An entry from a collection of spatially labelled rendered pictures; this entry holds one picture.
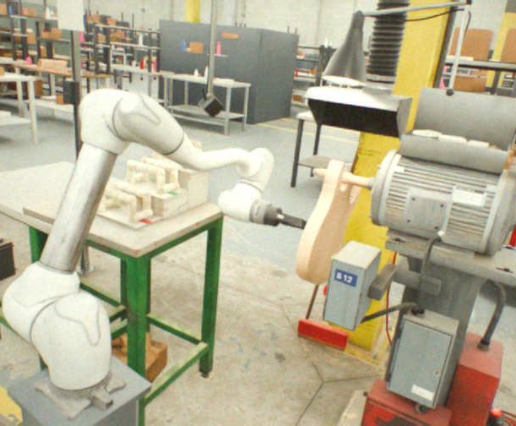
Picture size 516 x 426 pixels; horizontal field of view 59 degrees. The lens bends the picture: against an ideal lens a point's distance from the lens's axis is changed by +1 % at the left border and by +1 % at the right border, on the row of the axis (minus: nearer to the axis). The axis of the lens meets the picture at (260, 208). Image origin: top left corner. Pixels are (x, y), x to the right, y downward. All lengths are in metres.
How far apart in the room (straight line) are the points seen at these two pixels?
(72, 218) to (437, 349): 1.11
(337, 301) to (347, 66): 0.67
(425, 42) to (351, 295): 1.41
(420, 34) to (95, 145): 1.58
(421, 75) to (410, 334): 1.31
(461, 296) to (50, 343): 1.14
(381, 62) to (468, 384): 1.02
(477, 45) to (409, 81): 3.89
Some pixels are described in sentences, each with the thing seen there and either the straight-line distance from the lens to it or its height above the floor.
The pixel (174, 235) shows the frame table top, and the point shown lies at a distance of 1.79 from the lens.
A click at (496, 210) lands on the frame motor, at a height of 1.29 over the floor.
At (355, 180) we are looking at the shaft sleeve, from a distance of 1.53.
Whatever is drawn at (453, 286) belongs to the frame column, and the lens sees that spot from 1.48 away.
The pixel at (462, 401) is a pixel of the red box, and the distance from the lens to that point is 1.66.
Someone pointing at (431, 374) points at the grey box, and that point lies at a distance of 1.51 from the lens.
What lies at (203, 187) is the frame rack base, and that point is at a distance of 2.08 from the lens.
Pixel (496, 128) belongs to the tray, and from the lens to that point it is 1.52.
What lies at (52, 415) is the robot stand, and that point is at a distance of 1.40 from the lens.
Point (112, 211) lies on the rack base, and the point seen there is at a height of 0.94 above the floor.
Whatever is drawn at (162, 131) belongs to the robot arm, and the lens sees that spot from 1.27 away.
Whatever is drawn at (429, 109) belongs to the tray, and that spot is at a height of 1.50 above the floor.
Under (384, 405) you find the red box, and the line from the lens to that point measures 1.61.
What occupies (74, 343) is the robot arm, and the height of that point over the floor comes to 0.90.
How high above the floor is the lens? 1.65
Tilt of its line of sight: 20 degrees down
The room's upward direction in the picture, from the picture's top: 6 degrees clockwise
